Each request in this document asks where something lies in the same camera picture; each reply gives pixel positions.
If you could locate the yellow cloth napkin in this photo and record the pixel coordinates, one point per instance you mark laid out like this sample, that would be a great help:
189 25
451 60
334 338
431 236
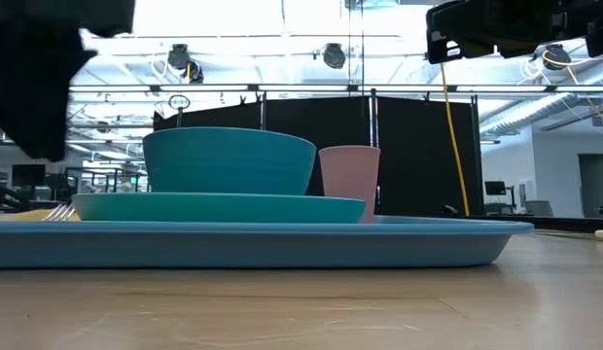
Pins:
19 216

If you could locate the pink plastic cup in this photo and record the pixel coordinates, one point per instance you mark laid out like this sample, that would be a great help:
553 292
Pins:
350 170

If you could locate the blue round bowl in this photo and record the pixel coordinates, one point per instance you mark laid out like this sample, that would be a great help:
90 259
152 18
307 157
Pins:
228 163

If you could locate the teal round plate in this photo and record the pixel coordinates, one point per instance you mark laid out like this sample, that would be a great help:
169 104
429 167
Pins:
219 209

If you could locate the light blue plastic tray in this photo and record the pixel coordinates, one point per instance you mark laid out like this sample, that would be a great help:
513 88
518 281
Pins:
233 248

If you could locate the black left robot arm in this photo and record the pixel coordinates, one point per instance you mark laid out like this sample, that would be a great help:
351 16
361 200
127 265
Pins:
63 14

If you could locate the black computer monitor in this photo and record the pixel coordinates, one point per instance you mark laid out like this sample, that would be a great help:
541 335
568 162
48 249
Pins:
495 188
28 175

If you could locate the black partition screen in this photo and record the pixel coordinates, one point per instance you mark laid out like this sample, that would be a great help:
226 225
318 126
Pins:
418 170

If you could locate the long horizontal light bar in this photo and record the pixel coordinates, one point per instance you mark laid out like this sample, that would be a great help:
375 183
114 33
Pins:
301 88

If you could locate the black aluminium table frame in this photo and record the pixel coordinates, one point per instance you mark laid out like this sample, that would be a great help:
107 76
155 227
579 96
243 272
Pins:
574 223

